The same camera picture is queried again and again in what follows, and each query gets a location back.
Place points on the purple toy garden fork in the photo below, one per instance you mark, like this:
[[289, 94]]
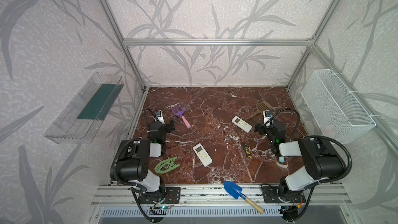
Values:
[[178, 111]]

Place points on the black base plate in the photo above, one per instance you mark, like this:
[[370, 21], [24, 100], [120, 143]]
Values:
[[167, 195], [271, 194]]

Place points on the black yellow screwdriver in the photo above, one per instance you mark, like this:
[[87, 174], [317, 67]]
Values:
[[246, 149]]

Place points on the green plastic hanger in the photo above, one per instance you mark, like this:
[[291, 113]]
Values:
[[166, 165]]

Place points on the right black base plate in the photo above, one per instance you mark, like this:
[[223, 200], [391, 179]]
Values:
[[271, 194]]

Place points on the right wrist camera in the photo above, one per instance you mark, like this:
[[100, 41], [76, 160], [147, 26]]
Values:
[[267, 116]]

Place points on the aluminium front rail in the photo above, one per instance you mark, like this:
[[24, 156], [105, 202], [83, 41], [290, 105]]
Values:
[[215, 195]]

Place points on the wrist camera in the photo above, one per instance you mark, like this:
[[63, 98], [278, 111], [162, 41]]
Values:
[[267, 116], [159, 116]]

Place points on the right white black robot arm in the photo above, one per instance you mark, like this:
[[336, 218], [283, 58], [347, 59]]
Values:
[[325, 160]]

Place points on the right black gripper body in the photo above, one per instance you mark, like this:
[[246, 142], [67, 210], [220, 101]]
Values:
[[267, 127]]

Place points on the white remote control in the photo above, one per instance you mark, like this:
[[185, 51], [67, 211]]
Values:
[[203, 155], [241, 124]]

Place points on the clear plastic wall bin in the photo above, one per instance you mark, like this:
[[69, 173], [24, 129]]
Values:
[[81, 120]]

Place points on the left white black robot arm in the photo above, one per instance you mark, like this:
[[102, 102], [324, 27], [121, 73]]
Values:
[[131, 163]]

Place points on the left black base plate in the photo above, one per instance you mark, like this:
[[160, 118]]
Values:
[[167, 195]]

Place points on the white wire basket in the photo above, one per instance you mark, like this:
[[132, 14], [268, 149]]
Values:
[[335, 108]]

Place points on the blue shovel wooden handle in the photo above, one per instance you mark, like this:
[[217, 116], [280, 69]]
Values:
[[235, 191]]

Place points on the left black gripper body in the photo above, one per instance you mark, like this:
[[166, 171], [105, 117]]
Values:
[[157, 124]]

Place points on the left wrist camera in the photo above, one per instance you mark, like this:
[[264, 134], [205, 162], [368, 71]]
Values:
[[159, 116]]

